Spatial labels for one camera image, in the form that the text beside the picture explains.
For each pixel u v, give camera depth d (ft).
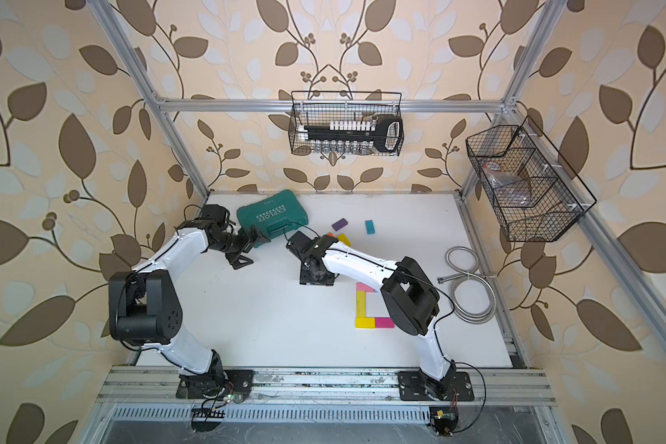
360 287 1.86
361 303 2.92
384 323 2.76
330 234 3.47
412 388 2.38
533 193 2.39
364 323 2.77
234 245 2.54
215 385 2.24
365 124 2.65
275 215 3.52
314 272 2.42
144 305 1.52
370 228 3.60
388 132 2.72
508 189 2.28
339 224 3.62
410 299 1.62
